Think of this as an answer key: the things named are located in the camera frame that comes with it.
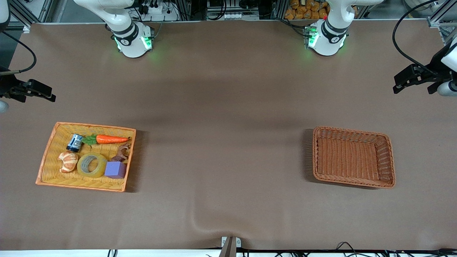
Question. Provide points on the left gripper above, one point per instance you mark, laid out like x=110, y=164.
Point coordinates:
x=433, y=72

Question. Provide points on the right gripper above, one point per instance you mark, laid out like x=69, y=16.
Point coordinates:
x=8, y=86

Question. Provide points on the yellow tape roll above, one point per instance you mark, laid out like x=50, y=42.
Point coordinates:
x=93, y=175

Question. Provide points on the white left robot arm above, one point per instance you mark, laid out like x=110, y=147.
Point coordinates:
x=330, y=39

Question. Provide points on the orange wicker tray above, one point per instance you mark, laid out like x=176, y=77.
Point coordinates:
x=57, y=142

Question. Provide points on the small blue can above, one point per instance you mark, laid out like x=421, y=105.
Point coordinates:
x=74, y=142

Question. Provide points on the toy croissant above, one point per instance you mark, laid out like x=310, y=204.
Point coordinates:
x=68, y=162

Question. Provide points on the toy carrot with green leaves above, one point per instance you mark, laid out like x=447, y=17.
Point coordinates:
x=110, y=139

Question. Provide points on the brown wicker basket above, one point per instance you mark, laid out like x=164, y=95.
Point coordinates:
x=348, y=157

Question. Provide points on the brown wooden figure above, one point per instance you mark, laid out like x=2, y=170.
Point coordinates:
x=121, y=155

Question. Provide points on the purple cube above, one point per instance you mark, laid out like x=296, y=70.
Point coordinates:
x=115, y=170

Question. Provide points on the orange snack bags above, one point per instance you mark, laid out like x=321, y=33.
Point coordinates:
x=303, y=10

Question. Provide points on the white power strip with plugs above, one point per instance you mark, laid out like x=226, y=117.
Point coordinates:
x=160, y=16

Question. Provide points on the table cover cloth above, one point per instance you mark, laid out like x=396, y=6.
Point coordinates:
x=228, y=142

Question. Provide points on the aluminium frame profile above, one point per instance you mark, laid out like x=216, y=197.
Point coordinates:
x=433, y=22
x=25, y=25

